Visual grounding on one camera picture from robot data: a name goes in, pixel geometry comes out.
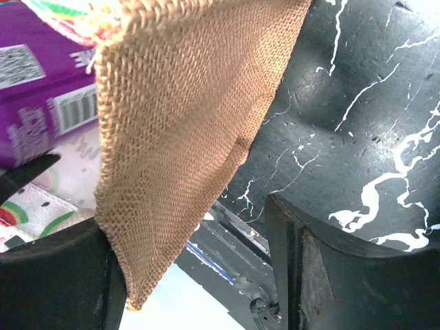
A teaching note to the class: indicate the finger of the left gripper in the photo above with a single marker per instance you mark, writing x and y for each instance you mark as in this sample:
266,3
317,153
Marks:
12,180

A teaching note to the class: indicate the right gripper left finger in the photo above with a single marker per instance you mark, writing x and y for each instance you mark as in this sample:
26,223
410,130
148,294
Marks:
67,280

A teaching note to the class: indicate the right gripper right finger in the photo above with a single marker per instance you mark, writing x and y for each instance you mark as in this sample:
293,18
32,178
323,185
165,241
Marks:
329,279

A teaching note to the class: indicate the burlap watermelon canvas bag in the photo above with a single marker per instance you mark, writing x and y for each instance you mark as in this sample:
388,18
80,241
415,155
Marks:
182,88

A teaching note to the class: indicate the purple Fanta can middle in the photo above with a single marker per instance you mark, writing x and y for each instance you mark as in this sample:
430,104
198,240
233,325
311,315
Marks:
46,94

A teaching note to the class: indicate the aluminium front rail frame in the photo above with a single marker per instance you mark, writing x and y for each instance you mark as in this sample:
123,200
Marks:
232,263

